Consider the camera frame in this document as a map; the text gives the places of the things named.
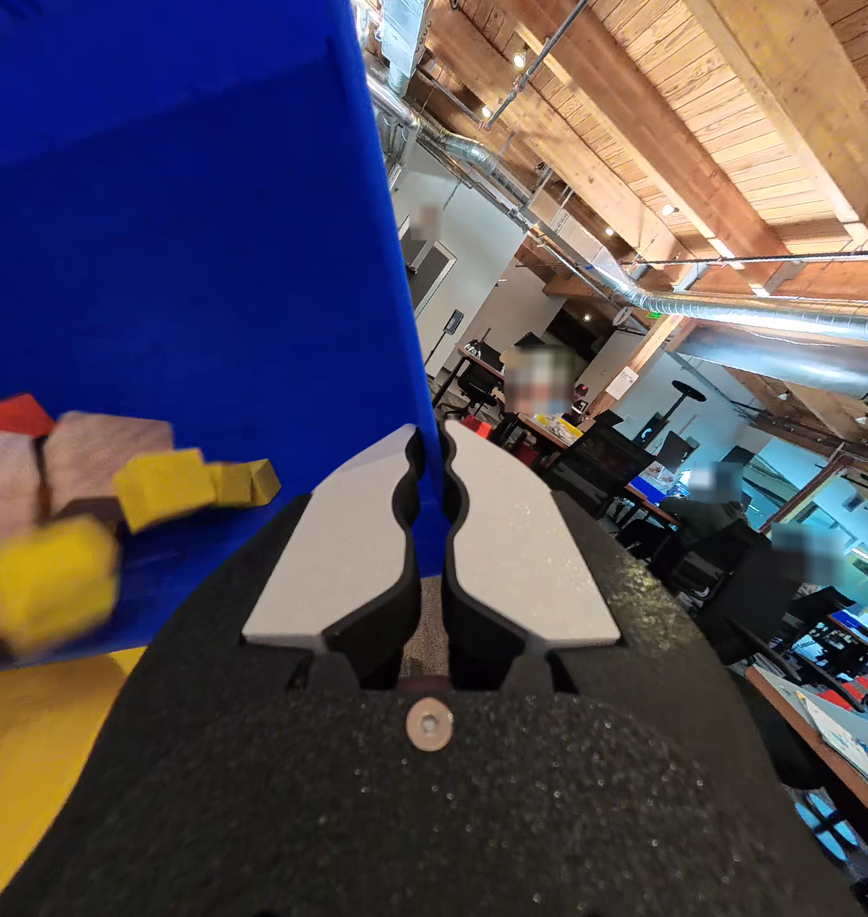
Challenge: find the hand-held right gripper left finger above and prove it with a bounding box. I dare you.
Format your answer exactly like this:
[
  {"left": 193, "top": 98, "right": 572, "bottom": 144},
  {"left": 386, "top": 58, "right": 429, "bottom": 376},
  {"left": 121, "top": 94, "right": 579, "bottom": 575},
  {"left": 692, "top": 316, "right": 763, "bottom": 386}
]
[{"left": 242, "top": 423, "right": 425, "bottom": 692}]

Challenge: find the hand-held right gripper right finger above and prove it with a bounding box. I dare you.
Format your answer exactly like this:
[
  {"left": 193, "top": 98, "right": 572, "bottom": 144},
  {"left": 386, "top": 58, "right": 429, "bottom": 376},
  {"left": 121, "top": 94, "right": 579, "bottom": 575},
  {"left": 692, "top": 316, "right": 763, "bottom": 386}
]
[{"left": 439, "top": 421, "right": 621, "bottom": 692}]

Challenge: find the pile of wooden coloured cubes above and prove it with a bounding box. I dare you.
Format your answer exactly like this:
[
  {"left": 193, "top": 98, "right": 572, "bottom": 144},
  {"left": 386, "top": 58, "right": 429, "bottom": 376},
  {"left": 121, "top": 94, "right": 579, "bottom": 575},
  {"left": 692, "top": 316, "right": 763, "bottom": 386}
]
[{"left": 0, "top": 392, "right": 283, "bottom": 658}]

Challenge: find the blue plastic bin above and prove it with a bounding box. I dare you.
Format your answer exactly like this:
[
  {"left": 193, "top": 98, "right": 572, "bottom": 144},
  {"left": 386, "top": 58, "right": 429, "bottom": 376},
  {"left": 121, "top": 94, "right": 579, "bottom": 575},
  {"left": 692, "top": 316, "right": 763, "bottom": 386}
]
[{"left": 0, "top": 0, "right": 450, "bottom": 676}]

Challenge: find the yellow plastic bin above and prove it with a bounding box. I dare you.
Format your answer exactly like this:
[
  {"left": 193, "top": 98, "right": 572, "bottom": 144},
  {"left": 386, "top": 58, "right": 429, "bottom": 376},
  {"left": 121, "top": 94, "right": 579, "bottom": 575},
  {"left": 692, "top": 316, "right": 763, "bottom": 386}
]
[{"left": 0, "top": 647, "right": 150, "bottom": 917}]

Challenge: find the black office chair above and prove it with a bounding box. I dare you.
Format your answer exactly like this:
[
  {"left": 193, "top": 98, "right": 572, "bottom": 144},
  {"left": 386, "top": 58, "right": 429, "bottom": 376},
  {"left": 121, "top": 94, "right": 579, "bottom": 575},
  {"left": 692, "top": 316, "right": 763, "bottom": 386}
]
[{"left": 557, "top": 421, "right": 655, "bottom": 506}]

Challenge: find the grey framed panel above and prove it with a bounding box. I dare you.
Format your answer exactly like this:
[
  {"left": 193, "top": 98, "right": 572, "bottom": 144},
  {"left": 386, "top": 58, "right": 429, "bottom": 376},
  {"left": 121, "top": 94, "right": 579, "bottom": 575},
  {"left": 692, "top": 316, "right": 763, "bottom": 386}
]
[{"left": 404, "top": 238, "right": 458, "bottom": 318}]

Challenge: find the wooden office desk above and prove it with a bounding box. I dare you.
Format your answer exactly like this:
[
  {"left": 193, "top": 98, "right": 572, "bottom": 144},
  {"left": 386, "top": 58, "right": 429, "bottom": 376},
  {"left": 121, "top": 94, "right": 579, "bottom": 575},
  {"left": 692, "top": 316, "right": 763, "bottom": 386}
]
[{"left": 744, "top": 661, "right": 868, "bottom": 864}]

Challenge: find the silver ventilation duct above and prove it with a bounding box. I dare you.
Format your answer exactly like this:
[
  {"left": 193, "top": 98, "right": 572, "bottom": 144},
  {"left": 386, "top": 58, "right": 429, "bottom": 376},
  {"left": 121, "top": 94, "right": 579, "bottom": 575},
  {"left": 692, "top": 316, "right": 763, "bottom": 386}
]
[{"left": 365, "top": 68, "right": 868, "bottom": 346}]

